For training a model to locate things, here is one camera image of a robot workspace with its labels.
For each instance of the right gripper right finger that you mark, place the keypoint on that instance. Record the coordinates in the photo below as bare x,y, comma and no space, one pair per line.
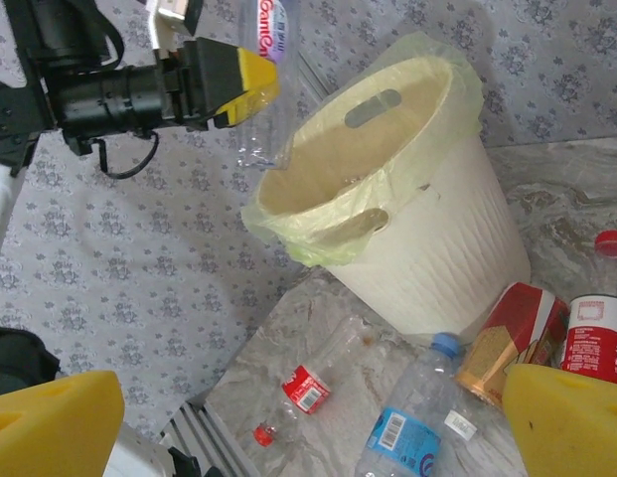
571,427

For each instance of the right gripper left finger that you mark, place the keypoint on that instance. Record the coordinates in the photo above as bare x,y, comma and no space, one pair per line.
49,427

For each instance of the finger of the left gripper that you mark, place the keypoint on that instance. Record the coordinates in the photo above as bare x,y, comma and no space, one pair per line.
238,111
248,72

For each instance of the clear bottle purple red label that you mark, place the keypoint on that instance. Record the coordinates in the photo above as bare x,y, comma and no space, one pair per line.
270,30

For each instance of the red white label water bottle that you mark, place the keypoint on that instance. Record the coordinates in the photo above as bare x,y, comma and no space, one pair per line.
593,338

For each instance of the brown red bottle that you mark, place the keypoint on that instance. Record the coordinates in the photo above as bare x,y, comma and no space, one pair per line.
516,338

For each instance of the clear bottle blue cap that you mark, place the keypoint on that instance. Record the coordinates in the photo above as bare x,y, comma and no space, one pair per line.
402,437

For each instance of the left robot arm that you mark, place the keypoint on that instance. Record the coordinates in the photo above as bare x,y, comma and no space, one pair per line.
0,213

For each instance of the pale green bin liner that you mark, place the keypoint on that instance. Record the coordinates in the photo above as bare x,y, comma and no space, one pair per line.
313,251

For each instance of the white ribbed plastic bin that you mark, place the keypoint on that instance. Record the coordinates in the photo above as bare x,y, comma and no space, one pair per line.
437,258

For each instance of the clear bottle red cola label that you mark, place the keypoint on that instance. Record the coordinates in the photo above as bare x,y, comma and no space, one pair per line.
305,390

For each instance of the left aluminium frame post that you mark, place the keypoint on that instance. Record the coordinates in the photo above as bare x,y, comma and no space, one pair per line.
313,79

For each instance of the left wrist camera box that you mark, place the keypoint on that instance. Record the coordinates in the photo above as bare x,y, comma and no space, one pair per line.
171,20

